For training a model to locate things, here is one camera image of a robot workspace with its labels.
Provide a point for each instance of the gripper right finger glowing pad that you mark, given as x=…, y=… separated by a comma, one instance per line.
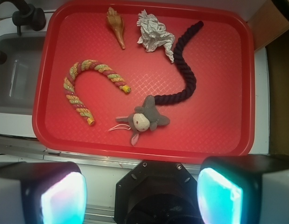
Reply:
x=251, y=189

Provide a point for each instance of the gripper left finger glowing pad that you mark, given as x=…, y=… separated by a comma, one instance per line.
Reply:
x=42, y=193

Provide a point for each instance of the orange spiral sea shell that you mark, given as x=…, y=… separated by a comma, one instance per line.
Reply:
x=116, y=23

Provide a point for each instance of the grey sink basin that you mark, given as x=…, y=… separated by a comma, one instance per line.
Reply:
x=19, y=74

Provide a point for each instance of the grey plush mouse toy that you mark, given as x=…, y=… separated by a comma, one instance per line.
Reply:
x=145, y=117

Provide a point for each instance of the red plastic tray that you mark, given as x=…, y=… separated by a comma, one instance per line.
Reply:
x=217, y=119

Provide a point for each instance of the crumpled white paper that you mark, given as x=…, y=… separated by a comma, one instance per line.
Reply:
x=154, y=34

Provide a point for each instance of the black faucet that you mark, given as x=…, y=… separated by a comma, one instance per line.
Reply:
x=27, y=15

